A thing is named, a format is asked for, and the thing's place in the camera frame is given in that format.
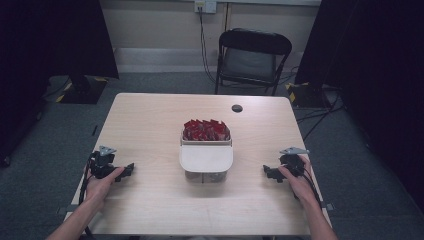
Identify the left hand-held gripper cable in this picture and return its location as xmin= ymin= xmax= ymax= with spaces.
xmin=78 ymin=159 xmax=95 ymax=205

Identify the white wall socket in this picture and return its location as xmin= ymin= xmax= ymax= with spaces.
xmin=194 ymin=0 xmax=218 ymax=15

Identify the person's left hand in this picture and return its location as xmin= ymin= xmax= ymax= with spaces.
xmin=84 ymin=166 xmax=126 ymax=205

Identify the right hand-held gripper cable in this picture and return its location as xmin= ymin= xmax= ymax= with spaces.
xmin=301 ymin=165 xmax=324 ymax=210

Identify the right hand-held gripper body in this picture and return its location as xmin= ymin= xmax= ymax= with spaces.
xmin=278 ymin=146 xmax=311 ymax=178

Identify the black folding chair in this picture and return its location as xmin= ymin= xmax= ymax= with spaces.
xmin=214 ymin=27 xmax=294 ymax=97

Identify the hand-held gripper cable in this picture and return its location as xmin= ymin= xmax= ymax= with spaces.
xmin=78 ymin=159 xmax=95 ymax=205
xmin=301 ymin=165 xmax=324 ymax=210

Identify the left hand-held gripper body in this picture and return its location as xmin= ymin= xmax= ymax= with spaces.
xmin=88 ymin=145 xmax=117 ymax=180

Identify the black wall cable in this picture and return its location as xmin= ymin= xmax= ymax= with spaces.
xmin=198 ymin=6 xmax=218 ymax=85

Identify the black floor cable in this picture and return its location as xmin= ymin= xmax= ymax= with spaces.
xmin=295 ymin=89 xmax=346 ymax=142

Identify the clear box with white lid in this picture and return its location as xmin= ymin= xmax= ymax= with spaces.
xmin=178 ymin=129 xmax=235 ymax=185

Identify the black curtain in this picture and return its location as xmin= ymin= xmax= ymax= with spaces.
xmin=0 ymin=0 xmax=120 ymax=101
xmin=294 ymin=0 xmax=424 ymax=204

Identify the person's right hand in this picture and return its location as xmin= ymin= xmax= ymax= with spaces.
xmin=277 ymin=154 xmax=318 ymax=205

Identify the black stand base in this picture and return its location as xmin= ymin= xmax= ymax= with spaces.
xmin=285 ymin=81 xmax=332 ymax=109
xmin=59 ymin=75 xmax=109 ymax=105

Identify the pile of red packets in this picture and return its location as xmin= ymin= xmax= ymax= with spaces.
xmin=182 ymin=118 xmax=232 ymax=142

